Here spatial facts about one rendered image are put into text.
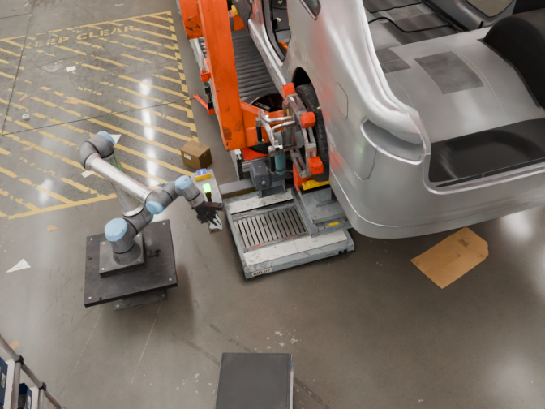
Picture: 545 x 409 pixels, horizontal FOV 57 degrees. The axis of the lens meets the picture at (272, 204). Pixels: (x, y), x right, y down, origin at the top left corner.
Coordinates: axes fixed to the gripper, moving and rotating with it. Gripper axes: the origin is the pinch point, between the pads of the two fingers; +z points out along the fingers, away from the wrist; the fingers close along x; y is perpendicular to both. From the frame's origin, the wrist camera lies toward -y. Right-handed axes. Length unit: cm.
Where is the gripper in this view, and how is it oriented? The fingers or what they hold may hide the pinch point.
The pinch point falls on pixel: (221, 226)
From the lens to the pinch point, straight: 292.4
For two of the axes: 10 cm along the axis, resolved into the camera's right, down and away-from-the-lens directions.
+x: -1.5, 5.7, -8.1
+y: -8.5, 3.5, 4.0
